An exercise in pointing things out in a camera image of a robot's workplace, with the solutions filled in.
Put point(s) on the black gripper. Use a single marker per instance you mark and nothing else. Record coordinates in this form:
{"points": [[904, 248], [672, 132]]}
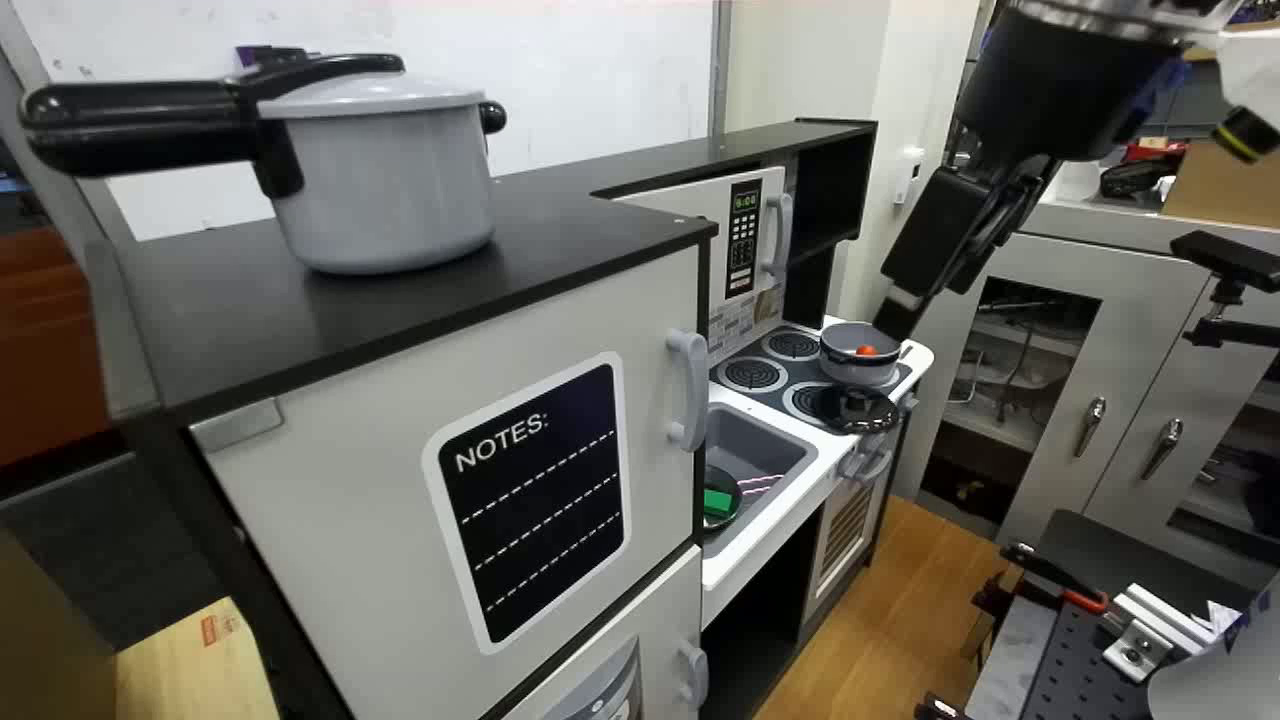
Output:
{"points": [[943, 225]]}

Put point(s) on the black glass pot lid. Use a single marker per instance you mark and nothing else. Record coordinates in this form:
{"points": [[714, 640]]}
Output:
{"points": [[853, 408]]}

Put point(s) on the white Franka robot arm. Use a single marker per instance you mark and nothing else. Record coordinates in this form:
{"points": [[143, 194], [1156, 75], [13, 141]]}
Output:
{"points": [[1064, 67]]}

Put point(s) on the small grey pot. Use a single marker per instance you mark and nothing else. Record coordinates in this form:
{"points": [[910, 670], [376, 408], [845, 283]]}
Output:
{"points": [[860, 369]]}

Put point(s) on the grey toy stove top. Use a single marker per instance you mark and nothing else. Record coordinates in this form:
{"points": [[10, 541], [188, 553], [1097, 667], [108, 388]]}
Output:
{"points": [[755, 374]]}

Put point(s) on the grey toy sink basin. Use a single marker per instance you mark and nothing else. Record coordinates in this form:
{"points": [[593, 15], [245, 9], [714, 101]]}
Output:
{"points": [[763, 460]]}

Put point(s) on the green block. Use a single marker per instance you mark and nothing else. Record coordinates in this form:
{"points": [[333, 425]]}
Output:
{"points": [[721, 505]]}

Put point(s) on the white pot with black lid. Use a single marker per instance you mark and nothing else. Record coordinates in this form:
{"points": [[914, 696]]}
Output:
{"points": [[384, 173]]}

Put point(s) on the orange toy food piece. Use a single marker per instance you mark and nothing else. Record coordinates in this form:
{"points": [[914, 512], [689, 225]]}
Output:
{"points": [[866, 350]]}

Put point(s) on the white toy oven door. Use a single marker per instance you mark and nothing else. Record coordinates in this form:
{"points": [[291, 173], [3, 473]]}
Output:
{"points": [[845, 535]]}

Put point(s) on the toy microwave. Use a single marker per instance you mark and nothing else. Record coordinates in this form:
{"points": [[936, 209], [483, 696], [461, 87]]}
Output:
{"points": [[694, 225]]}

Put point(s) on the grey metal cabinet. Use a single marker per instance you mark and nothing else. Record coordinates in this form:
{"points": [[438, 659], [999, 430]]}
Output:
{"points": [[1132, 345]]}

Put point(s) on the small steel saucepan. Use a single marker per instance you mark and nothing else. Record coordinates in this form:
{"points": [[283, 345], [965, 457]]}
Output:
{"points": [[709, 473]]}

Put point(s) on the black clamp orange grip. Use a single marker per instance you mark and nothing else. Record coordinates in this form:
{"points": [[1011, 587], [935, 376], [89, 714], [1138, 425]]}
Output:
{"points": [[1052, 587]]}

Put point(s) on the cardboard box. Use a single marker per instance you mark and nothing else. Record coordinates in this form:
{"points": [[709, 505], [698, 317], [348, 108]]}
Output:
{"points": [[1223, 186], [185, 667]]}

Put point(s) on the black perforated breadboard table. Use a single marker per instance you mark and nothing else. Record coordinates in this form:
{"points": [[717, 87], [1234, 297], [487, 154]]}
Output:
{"points": [[1064, 667]]}

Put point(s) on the black notes chalkboard panel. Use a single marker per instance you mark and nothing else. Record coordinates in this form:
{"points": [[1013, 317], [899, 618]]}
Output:
{"points": [[534, 503]]}

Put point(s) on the short aluminium extrusion pieces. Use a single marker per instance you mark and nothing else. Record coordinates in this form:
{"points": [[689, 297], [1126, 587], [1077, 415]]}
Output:
{"points": [[1165, 626]]}

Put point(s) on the grey fridge dispenser panel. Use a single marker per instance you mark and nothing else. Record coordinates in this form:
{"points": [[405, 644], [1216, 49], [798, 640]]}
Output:
{"points": [[607, 685]]}

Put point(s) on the light grey curved cover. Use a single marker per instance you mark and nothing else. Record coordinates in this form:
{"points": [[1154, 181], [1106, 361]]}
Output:
{"points": [[1223, 667]]}

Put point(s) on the white toy kitchen playset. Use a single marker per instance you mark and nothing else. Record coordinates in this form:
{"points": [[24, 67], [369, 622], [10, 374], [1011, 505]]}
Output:
{"points": [[346, 480]]}

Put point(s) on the brown wooden cabinet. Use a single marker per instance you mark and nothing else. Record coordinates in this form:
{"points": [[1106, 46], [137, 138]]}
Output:
{"points": [[45, 345]]}

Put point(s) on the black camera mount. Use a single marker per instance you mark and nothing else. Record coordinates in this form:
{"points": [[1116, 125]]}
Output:
{"points": [[1226, 265]]}

